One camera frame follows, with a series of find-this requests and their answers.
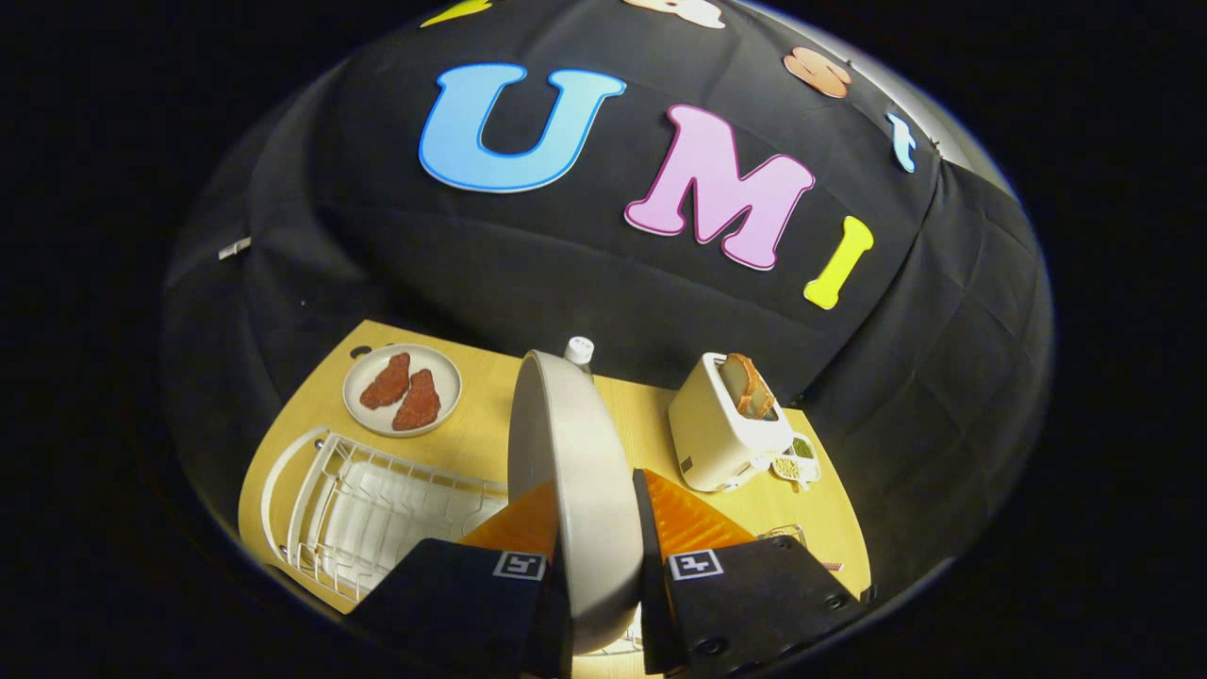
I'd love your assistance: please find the small plate with meat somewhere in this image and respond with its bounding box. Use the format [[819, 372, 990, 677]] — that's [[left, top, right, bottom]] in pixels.
[[342, 342, 464, 439]]

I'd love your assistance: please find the red meat piece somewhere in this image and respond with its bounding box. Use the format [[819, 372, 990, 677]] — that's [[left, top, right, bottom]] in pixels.
[[359, 352, 412, 411], [391, 368, 442, 433]]

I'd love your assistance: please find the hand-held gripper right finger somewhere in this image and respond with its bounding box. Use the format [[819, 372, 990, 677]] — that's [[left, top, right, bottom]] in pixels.
[[632, 467, 867, 678]]

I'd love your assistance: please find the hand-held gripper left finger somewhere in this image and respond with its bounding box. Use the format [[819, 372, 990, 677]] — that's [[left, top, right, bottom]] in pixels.
[[351, 479, 576, 679]]

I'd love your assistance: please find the white toaster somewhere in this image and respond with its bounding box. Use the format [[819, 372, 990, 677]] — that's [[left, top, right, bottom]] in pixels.
[[667, 353, 797, 494]]

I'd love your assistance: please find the black backdrop cloth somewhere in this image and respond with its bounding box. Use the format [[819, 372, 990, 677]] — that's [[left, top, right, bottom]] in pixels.
[[160, 0, 1055, 604]]

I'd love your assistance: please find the white wire dish rack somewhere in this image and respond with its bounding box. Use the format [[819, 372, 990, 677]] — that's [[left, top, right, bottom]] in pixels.
[[260, 426, 511, 605]]

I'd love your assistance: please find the toasted bread slice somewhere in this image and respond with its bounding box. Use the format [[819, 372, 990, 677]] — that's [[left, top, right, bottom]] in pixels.
[[719, 354, 755, 416], [745, 363, 777, 422]]

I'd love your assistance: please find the white divided bean dish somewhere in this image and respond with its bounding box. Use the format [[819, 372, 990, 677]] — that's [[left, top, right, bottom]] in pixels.
[[771, 432, 822, 492]]

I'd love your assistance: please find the white round plate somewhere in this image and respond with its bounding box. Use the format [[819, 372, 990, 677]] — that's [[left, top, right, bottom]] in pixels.
[[507, 349, 648, 655]]

